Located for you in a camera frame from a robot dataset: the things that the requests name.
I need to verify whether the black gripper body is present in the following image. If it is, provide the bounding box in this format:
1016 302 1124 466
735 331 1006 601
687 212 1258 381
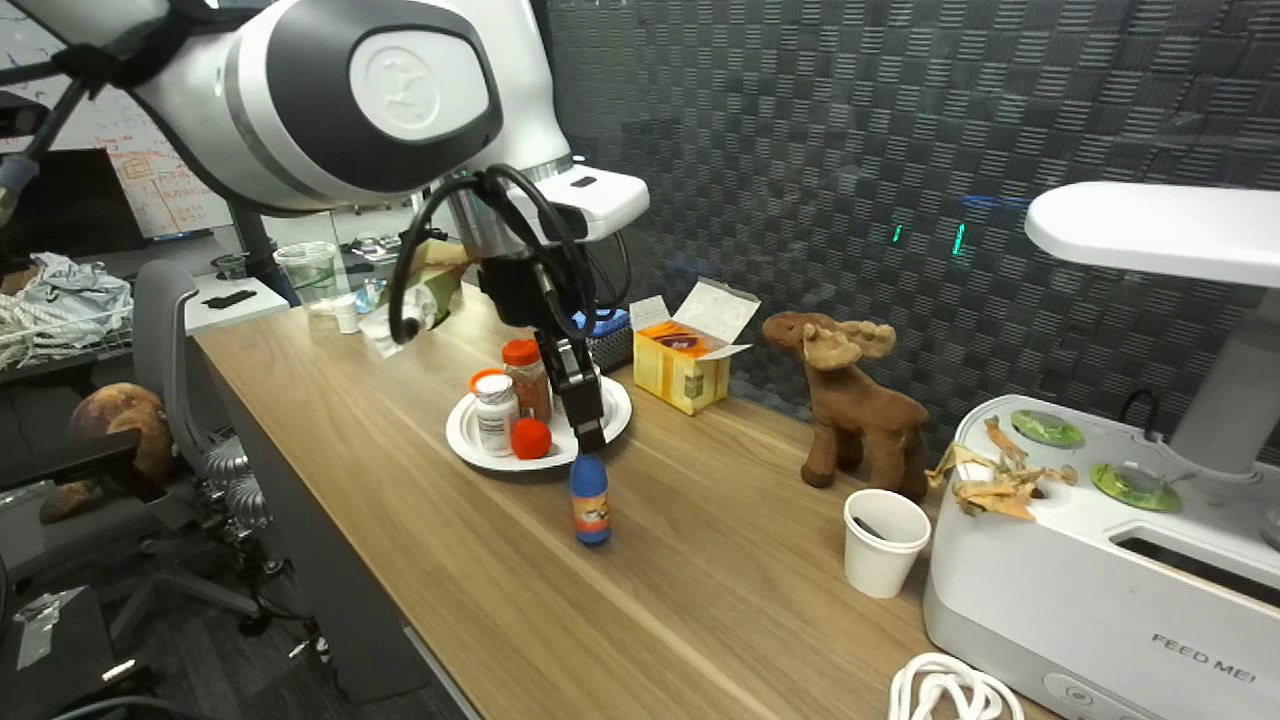
475 244 599 354

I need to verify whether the orange-lid brown spice jar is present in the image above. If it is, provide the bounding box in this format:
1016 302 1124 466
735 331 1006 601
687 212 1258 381
498 337 554 431

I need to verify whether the blue bowling pin toy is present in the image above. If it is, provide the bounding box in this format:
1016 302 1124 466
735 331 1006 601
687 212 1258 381
564 453 616 553

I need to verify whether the white paper plate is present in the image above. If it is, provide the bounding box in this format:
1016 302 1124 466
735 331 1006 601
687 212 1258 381
441 372 639 482

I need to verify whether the black mesh basket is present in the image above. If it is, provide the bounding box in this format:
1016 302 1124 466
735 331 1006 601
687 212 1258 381
583 325 639 381

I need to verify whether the folded blue cloth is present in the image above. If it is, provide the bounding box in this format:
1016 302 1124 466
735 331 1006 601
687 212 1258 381
572 304 631 340

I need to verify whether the wooden block stand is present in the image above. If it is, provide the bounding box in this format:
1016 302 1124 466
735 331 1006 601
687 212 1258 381
397 236 484 325

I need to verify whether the open yellow carton box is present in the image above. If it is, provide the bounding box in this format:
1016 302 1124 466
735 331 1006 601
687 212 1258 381
622 276 765 420

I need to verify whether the clear plastic bottle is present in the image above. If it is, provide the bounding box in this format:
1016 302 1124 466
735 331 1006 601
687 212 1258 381
272 212 356 337

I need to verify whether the brown moose plush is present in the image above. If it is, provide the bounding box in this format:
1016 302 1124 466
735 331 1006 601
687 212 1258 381
759 307 934 499

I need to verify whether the white paper cup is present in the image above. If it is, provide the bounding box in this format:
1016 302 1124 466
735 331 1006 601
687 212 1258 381
838 487 934 604

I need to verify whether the grey office chair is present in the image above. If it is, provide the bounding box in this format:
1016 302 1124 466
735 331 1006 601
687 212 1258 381
125 253 330 672

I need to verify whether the dried brown plant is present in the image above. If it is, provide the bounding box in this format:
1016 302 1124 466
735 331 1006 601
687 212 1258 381
926 411 1071 529

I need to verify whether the brown round cushion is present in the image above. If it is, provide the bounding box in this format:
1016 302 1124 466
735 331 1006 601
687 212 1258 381
34 375 175 524

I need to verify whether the black device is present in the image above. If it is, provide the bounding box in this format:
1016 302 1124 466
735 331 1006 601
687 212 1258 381
0 91 53 140

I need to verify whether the white planter appliance with lamp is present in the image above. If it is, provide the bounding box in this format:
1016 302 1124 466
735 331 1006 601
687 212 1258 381
919 182 1280 720

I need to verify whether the white rope coil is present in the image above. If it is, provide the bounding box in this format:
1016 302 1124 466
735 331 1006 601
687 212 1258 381
882 651 1033 720

